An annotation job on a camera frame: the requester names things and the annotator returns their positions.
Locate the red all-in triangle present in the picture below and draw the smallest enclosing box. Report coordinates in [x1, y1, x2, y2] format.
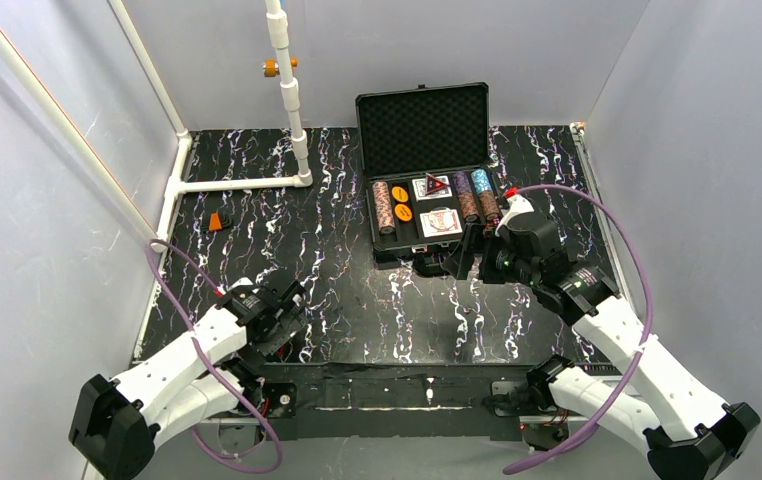
[424, 174, 449, 196]

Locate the brown chip stack in case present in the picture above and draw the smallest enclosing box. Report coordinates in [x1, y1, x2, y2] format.
[478, 190, 501, 222]

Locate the purple cable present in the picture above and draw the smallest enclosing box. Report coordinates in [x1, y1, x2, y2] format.
[503, 184, 655, 476]
[145, 239, 284, 476]

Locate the white pvc pipe frame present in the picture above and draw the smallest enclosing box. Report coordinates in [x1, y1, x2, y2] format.
[0, 1, 313, 252]

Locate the blue playing card deck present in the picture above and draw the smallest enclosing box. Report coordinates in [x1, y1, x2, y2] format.
[412, 175, 454, 201]

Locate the red playing card deck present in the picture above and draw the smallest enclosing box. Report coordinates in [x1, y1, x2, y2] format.
[419, 208, 463, 238]

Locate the purple chip stack in case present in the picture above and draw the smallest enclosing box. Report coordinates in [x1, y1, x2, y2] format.
[452, 172, 479, 223]

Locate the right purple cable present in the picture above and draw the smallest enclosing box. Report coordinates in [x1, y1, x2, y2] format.
[503, 184, 655, 476]

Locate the blue chip stack in case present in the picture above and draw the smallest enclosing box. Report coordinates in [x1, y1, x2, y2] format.
[470, 169, 492, 195]

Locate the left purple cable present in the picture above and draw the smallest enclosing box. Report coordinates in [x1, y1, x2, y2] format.
[145, 239, 284, 476]

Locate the orange pipe fitting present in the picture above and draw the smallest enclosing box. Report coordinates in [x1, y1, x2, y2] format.
[262, 57, 298, 78]

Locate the orange poker chip stack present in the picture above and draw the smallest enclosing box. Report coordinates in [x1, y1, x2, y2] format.
[372, 181, 391, 212]

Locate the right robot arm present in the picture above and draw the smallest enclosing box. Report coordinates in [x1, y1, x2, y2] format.
[443, 191, 761, 479]

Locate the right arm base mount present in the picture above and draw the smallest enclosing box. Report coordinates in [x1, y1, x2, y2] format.
[482, 381, 570, 451]

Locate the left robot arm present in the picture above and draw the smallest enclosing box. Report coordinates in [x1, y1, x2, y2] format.
[68, 278, 308, 479]

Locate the black poker set case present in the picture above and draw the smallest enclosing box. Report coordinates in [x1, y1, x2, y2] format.
[355, 82, 501, 277]

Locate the yellow big blind button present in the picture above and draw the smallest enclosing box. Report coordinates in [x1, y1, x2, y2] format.
[390, 186, 410, 204]
[393, 203, 413, 222]

